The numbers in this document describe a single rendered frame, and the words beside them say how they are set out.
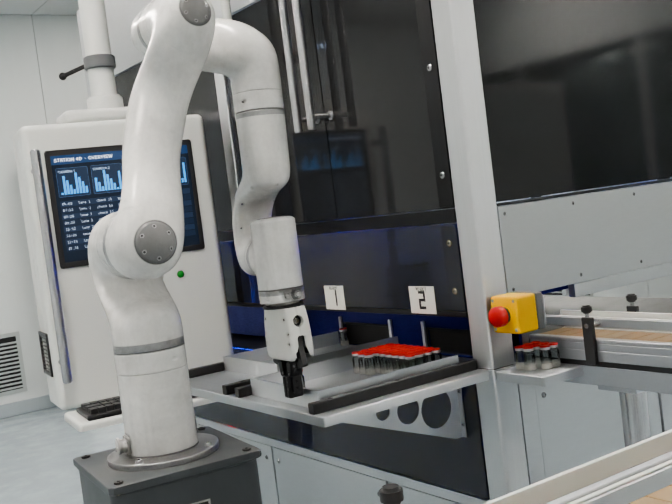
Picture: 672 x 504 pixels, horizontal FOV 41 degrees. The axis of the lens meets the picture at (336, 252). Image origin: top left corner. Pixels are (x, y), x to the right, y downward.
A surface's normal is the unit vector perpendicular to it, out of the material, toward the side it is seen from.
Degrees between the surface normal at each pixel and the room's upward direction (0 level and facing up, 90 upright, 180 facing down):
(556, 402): 90
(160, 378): 90
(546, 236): 90
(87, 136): 90
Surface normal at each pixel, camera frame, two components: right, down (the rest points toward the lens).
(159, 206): 0.54, -0.47
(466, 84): 0.56, -0.03
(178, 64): 0.29, 0.58
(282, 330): -0.75, 0.12
